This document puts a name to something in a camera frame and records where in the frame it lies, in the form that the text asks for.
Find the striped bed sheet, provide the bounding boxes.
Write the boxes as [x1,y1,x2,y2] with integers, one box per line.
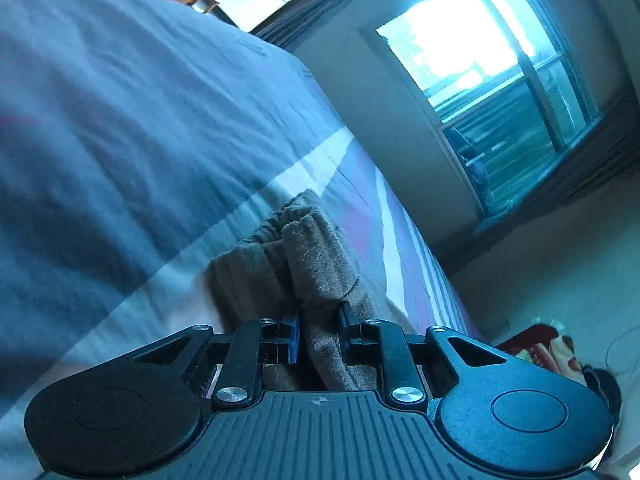
[0,0,483,480]

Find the sliding glass window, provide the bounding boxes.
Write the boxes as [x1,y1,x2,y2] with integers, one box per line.
[375,0,602,221]

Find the thin wall cable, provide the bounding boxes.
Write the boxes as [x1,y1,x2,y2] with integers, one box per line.
[604,324,640,377]

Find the grey pants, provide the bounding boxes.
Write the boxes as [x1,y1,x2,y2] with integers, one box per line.
[207,189,416,392]

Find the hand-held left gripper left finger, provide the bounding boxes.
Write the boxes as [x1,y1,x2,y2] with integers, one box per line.
[132,310,301,409]

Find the black cloth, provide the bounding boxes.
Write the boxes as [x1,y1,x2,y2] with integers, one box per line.
[580,367,624,412]

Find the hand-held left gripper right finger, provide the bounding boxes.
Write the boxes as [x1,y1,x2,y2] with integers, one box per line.
[338,303,507,405]

